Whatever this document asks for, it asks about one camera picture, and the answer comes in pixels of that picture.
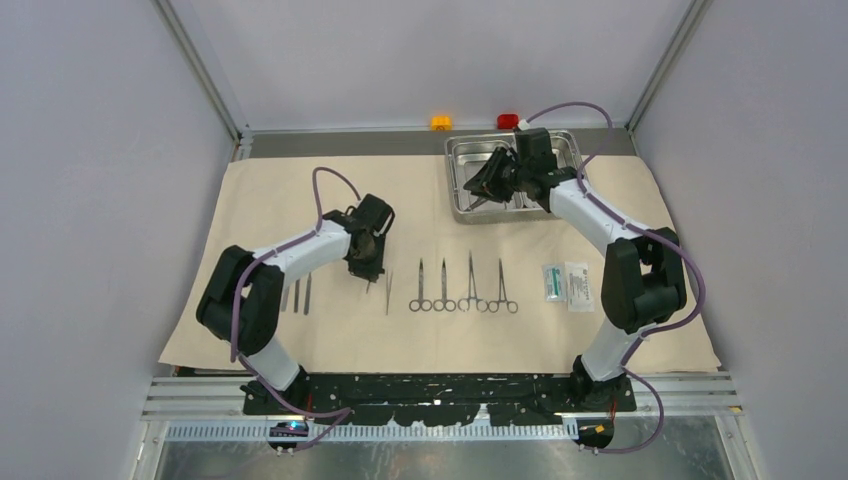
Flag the steel hemostat clamp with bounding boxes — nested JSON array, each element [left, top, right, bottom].
[[487, 259, 519, 314]]

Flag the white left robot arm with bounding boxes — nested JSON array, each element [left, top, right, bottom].
[[195, 194, 395, 414]]

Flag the curved steel scissors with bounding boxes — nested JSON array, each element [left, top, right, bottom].
[[408, 259, 433, 313]]

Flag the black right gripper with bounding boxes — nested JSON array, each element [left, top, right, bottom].
[[464, 147, 531, 204]]

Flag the straight steel scissors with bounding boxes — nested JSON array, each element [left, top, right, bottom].
[[433, 260, 457, 312]]

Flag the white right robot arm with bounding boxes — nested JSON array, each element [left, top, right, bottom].
[[463, 128, 687, 411]]

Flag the steel scalpel handle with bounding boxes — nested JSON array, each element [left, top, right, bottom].
[[303, 273, 312, 315], [293, 279, 301, 313], [279, 286, 290, 312]]

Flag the green white sterile packet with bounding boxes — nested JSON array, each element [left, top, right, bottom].
[[542, 263, 568, 302]]

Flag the cream cloth wrap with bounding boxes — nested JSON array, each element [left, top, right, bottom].
[[157, 154, 722, 376]]

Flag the steel forceps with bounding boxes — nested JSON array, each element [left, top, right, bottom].
[[465, 197, 490, 212]]

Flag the yellow block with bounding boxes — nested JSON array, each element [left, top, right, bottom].
[[429, 115, 453, 131]]

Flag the long steel needle holder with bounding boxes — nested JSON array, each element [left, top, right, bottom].
[[457, 252, 489, 313]]

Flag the steel mesh instrument tray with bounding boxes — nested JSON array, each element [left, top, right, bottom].
[[445, 130, 582, 225]]

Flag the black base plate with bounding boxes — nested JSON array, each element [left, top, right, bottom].
[[282, 373, 636, 427]]

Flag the red block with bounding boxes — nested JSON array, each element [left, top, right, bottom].
[[496, 113, 520, 130]]

